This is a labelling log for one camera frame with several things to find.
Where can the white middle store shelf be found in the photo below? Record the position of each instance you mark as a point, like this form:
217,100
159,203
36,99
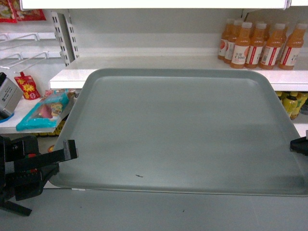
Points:
75,75

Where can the red yellow pouch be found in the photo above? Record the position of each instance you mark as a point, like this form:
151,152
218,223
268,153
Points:
28,86

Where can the red hanging snack bag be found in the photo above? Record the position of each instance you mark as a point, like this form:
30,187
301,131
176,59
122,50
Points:
11,12

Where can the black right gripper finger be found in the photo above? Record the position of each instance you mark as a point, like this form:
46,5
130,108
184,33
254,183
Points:
299,146

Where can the yellow green drink bottle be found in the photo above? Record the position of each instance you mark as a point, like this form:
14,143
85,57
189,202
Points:
292,101

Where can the grey silver serving tray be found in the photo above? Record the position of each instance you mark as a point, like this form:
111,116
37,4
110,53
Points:
181,131

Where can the teal snack package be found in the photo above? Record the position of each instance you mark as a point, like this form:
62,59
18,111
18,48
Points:
48,110

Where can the white slotted shelf upright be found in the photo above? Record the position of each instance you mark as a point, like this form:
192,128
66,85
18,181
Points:
65,34

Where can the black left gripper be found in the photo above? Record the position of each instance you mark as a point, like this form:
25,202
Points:
24,171

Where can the orange juice bottle C100 front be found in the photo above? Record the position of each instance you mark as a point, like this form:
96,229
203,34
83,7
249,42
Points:
241,48

